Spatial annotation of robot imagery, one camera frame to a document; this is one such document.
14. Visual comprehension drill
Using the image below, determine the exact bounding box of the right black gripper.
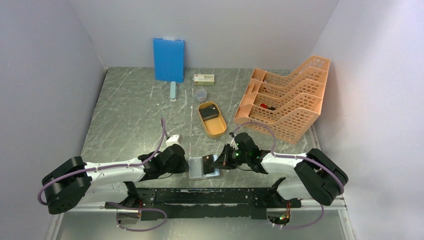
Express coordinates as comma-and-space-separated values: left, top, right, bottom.
211, 143, 250, 170

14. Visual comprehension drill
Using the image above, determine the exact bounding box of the beige card holder wallet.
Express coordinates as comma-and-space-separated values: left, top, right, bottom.
188, 154, 220, 180

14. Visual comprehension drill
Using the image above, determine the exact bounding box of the yellow oval tray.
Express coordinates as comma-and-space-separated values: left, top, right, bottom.
198, 101, 227, 138

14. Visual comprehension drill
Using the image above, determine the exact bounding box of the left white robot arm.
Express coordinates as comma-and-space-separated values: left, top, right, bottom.
37, 144, 189, 215

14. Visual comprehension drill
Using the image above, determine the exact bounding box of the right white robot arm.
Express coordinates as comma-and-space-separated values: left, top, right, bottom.
211, 132, 349, 207

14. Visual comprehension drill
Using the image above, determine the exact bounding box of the red black item in organizer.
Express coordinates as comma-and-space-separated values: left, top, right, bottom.
260, 103, 276, 111

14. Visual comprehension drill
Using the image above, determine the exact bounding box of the small clear round container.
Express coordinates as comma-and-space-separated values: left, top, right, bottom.
195, 88, 208, 103

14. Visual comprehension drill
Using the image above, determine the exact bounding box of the light blue eraser bar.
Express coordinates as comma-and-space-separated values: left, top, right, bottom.
169, 81, 177, 102

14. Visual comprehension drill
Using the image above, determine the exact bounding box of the orange plastic file organizer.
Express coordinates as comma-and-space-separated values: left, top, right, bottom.
233, 55, 331, 144

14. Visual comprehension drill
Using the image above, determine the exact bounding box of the small white red box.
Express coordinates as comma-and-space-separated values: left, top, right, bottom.
193, 74, 215, 86

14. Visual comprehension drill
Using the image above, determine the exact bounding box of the blue board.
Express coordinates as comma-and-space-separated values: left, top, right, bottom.
153, 38, 185, 83

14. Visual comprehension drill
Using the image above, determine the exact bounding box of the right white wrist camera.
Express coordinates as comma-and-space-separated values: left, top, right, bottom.
229, 132, 239, 151

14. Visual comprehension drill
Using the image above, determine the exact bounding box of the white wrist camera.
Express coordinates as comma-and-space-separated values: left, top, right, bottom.
165, 134, 183, 147
229, 132, 239, 151

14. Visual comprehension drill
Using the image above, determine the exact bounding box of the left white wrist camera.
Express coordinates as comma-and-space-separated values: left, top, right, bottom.
165, 134, 183, 147

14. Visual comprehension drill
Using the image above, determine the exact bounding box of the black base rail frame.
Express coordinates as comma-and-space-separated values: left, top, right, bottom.
119, 187, 301, 221

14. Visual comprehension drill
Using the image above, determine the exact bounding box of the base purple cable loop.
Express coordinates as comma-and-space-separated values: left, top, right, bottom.
115, 206, 168, 232

